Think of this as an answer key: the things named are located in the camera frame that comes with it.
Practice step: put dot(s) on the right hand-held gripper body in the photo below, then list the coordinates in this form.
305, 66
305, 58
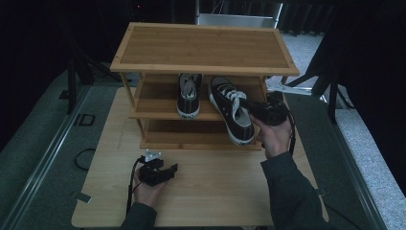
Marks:
271, 110

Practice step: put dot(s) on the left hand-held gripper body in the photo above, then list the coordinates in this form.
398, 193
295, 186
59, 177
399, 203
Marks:
152, 171

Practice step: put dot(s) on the black canvas sneaker white laces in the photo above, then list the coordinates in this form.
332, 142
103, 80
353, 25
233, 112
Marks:
231, 110
189, 100

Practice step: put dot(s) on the wooden three-tier shoe rack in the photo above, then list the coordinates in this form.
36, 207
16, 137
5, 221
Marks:
204, 48

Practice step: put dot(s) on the person's left hand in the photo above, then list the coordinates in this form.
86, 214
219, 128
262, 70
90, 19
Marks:
148, 195

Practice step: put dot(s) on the person's right hand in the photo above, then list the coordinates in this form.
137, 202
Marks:
274, 140

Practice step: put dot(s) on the white metal bar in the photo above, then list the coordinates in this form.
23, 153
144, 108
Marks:
297, 90

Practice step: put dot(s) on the black metal stand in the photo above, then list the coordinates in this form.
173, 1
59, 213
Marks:
71, 86
332, 96

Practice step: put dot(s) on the white board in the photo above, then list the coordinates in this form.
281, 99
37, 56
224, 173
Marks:
237, 20

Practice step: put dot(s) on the black rectangular frame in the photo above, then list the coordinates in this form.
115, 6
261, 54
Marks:
85, 119

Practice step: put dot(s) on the metal floor rail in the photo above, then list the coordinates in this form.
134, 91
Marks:
48, 150

